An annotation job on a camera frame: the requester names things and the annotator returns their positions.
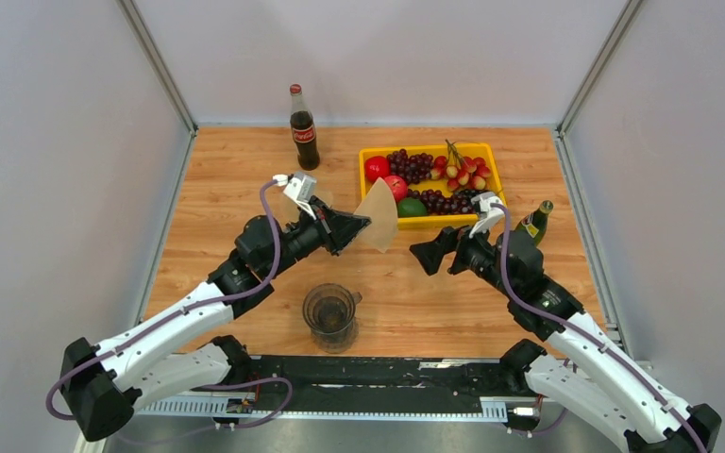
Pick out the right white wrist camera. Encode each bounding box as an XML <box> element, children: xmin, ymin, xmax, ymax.
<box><xmin>468</xmin><ymin>192</ymin><xmax>506</xmax><ymax>238</ymax></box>

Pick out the dark grape bunch near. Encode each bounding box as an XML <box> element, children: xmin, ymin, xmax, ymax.
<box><xmin>407</xmin><ymin>189</ymin><xmax>483</xmax><ymax>215</ymax></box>

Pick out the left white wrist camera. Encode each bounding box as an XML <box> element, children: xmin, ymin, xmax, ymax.
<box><xmin>273</xmin><ymin>172</ymin><xmax>317</xmax><ymax>219</ymax></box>

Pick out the cola glass bottle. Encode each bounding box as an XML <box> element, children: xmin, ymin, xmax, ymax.
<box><xmin>289</xmin><ymin>84</ymin><xmax>320</xmax><ymax>171</ymax></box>

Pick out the dark green lime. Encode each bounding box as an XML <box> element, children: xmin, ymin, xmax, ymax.
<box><xmin>396</xmin><ymin>197</ymin><xmax>428</xmax><ymax>218</ymax></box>

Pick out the red grape bunch far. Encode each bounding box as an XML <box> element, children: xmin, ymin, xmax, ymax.
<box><xmin>386</xmin><ymin>148</ymin><xmax>435</xmax><ymax>185</ymax></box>

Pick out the red apple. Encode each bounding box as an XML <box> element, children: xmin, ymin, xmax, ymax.
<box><xmin>383</xmin><ymin>175</ymin><xmax>409</xmax><ymax>204</ymax></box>
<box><xmin>363</xmin><ymin>156</ymin><xmax>391</xmax><ymax>183</ymax></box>

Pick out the ribbed glass mug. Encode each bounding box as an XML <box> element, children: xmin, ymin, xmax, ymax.
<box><xmin>311</xmin><ymin>321</ymin><xmax>359</xmax><ymax>354</ymax></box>

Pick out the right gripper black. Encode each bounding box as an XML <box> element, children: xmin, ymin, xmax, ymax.
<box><xmin>409</xmin><ymin>217</ymin><xmax>515</xmax><ymax>300</ymax></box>

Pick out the red apple near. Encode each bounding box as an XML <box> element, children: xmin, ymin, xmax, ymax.
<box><xmin>383</xmin><ymin>175</ymin><xmax>409</xmax><ymax>204</ymax></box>

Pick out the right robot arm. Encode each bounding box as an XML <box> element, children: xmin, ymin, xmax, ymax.
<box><xmin>410</xmin><ymin>226</ymin><xmax>722</xmax><ymax>452</ymax></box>

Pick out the red apple far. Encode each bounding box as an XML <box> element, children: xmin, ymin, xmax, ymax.
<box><xmin>363</xmin><ymin>156</ymin><xmax>391</xmax><ymax>183</ymax></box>

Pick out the yellow plastic fruit tray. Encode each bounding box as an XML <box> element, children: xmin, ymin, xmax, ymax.
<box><xmin>359</xmin><ymin>142</ymin><xmax>506</xmax><ymax>229</ymax></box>

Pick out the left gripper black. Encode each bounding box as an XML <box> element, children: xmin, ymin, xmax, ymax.
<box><xmin>265</xmin><ymin>194</ymin><xmax>370</xmax><ymax>277</ymax></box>

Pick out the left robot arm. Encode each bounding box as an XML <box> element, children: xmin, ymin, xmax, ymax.
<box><xmin>53</xmin><ymin>196</ymin><xmax>372</xmax><ymax>442</ymax></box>

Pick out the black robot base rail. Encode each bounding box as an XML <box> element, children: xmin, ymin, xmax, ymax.
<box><xmin>140</xmin><ymin>355</ymin><xmax>543</xmax><ymax>431</ymax></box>

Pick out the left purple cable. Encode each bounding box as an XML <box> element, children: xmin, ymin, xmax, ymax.
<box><xmin>44</xmin><ymin>179</ymin><xmax>294</xmax><ymax>432</ymax></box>

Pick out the grey transparent coffee dripper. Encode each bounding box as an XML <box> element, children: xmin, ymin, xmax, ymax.
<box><xmin>302</xmin><ymin>283</ymin><xmax>363</xmax><ymax>338</ymax></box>

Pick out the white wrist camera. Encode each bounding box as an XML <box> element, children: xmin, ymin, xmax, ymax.
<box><xmin>468</xmin><ymin>192</ymin><xmax>506</xmax><ymax>238</ymax></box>
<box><xmin>273</xmin><ymin>172</ymin><xmax>317</xmax><ymax>219</ymax></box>

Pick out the green glass bottle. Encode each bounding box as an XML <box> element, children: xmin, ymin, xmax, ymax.
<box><xmin>514</xmin><ymin>200</ymin><xmax>554</xmax><ymax>245</ymax></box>

